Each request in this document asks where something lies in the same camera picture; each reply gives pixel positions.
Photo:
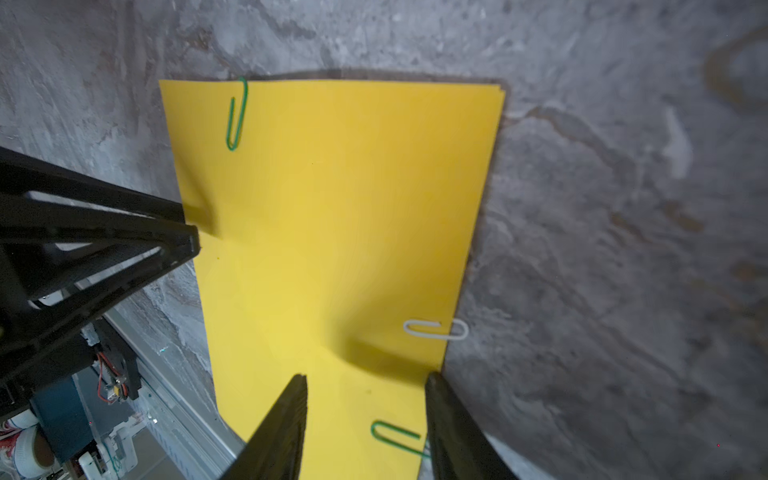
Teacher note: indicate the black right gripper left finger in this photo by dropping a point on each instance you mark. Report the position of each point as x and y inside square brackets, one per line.
[275, 450]

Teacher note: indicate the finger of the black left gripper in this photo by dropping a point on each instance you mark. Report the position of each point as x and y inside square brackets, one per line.
[21, 173]
[61, 266]

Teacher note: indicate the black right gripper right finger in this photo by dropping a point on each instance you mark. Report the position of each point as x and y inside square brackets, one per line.
[458, 448]

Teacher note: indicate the green paperclip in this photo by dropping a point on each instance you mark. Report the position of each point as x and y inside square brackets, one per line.
[236, 118]
[399, 438]

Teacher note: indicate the white paperclip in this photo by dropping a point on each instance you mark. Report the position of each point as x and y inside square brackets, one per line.
[458, 330]

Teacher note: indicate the yellow paper document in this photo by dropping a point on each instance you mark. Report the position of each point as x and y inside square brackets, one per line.
[348, 208]

